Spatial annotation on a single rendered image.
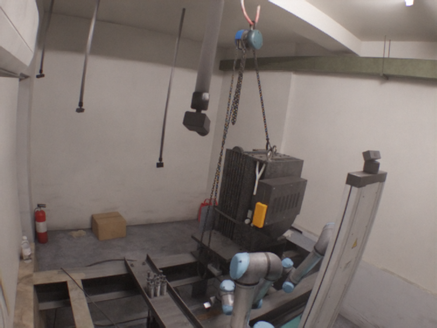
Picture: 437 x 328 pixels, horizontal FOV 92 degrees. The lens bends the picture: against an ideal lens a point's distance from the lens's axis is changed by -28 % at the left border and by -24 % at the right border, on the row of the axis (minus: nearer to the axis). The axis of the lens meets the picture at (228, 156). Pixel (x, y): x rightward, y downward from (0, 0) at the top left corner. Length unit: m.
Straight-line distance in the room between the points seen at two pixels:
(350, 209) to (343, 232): 0.10
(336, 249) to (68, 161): 3.35
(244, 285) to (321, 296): 0.33
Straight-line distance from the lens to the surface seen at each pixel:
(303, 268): 1.66
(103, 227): 3.75
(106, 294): 2.29
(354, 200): 1.03
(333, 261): 1.13
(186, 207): 4.56
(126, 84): 3.77
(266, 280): 1.27
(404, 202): 2.65
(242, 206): 2.09
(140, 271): 2.14
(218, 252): 2.05
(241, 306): 1.24
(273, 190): 1.81
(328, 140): 2.99
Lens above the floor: 1.94
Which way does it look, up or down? 10 degrees down
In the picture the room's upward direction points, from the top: 9 degrees clockwise
